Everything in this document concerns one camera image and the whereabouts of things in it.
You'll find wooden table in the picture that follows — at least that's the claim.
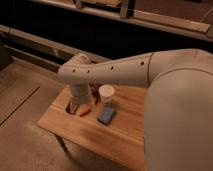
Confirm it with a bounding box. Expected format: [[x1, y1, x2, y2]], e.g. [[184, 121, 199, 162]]
[[37, 86, 147, 171]]

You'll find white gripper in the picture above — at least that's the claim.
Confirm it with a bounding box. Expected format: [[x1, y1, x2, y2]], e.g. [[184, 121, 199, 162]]
[[69, 84, 92, 105]]

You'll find black rectangular device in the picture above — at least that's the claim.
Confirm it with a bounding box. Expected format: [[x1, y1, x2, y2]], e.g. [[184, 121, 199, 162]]
[[66, 102, 79, 115]]

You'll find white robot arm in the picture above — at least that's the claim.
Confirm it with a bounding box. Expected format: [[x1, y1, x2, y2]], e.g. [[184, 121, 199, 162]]
[[58, 49, 213, 171]]

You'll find blue sponge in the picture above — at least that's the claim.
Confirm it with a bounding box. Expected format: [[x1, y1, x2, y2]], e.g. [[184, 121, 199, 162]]
[[97, 106, 116, 125]]

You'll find white paper cup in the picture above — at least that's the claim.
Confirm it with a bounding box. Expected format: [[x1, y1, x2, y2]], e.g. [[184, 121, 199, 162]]
[[99, 85, 115, 103]]

